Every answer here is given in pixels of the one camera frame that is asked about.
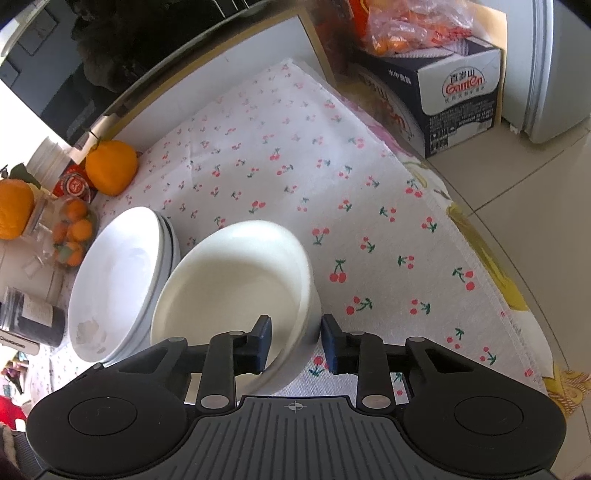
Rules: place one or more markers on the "silver refrigerator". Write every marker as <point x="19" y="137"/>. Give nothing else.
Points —
<point x="547" y="85"/>

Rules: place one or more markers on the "cherry print tablecloth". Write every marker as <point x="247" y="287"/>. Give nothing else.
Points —
<point x="392" y="254"/>

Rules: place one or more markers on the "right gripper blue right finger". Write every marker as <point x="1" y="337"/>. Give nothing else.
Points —
<point x="363" y="355"/>

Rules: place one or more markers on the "plastic bag of oranges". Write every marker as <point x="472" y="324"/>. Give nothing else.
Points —
<point x="397" y="27"/>

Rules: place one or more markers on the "small white bowl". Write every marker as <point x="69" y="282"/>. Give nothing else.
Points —
<point x="273" y="379"/>

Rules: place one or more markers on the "wooden framed white shelf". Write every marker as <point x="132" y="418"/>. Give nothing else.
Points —
<point x="204" y="72"/>

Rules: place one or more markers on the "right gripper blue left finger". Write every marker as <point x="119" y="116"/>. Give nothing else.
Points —
<point x="229" y="355"/>

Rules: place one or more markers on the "large cream bowl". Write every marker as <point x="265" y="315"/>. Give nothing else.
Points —
<point x="219" y="286"/>

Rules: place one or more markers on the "black microwave oven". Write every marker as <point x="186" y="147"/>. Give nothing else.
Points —
<point x="74" y="62"/>

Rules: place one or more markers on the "glass jar of tangerines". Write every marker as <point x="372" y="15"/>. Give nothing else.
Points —
<point x="59" y="231"/>

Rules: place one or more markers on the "large orange on jar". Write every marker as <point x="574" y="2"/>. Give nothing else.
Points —
<point x="19" y="193"/>

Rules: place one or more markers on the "Ganten water carton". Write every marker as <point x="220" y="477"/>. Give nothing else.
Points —
<point x="436" y="98"/>

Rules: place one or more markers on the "red cardboard box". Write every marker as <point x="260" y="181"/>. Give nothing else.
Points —
<point x="341" y="25"/>

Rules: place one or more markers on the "blue patterned plate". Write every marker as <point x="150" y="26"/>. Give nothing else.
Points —
<point x="139" y="338"/>

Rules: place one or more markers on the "jar of black contents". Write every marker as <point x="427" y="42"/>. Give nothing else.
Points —
<point x="32" y="318"/>

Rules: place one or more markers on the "large orange on table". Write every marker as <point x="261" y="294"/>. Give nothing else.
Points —
<point x="111" y="166"/>

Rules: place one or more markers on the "white kitchen appliance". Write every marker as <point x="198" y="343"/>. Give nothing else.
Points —
<point x="23" y="267"/>

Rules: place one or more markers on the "pink floral undercloth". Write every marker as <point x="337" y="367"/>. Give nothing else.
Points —
<point x="476" y="175"/>

